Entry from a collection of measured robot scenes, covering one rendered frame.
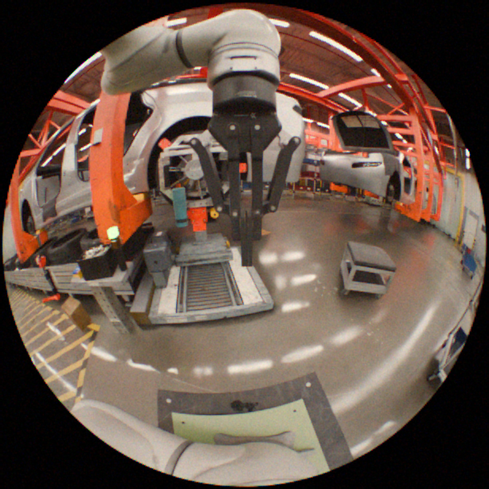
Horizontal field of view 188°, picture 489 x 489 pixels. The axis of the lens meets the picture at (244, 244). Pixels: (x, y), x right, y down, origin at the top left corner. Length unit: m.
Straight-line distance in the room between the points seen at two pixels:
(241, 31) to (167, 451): 0.51
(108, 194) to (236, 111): 0.79
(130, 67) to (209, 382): 1.00
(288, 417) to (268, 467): 0.26
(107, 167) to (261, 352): 1.22
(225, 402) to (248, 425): 0.12
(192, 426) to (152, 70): 0.67
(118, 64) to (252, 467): 0.47
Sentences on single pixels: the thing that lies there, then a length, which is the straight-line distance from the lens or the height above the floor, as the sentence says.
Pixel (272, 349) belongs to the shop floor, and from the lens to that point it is 0.93.
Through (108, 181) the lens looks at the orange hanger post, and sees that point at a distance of 0.90.
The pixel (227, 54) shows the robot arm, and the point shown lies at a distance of 0.21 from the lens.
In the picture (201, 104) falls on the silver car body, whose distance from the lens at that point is 1.41.
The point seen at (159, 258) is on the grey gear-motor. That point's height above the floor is 0.35.
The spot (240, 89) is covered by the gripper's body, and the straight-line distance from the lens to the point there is 0.18.
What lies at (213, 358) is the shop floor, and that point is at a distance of 0.91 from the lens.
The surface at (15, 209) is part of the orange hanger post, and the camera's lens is 2.56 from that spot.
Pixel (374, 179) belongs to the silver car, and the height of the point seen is 0.98.
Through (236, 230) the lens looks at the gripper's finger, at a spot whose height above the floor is 0.75.
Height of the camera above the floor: 0.82
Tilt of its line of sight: 25 degrees down
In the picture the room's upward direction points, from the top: straight up
